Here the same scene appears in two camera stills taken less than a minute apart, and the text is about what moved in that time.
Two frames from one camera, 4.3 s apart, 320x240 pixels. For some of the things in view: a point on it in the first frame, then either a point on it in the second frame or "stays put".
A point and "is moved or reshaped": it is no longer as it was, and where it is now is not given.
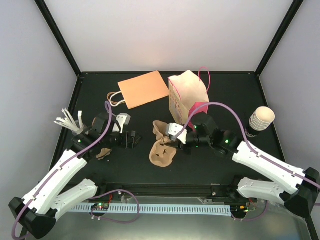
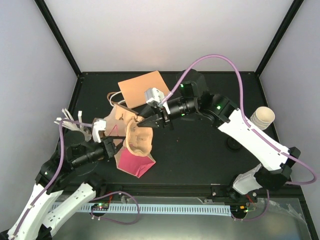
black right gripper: (178, 144) → (162, 118)
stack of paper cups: (259, 121) stays put
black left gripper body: (131, 144) → (108, 147)
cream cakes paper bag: (184, 89) is moved or reshaped
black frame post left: (58, 34) stays put
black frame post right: (279, 36) stays put
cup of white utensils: (69, 122) stays put
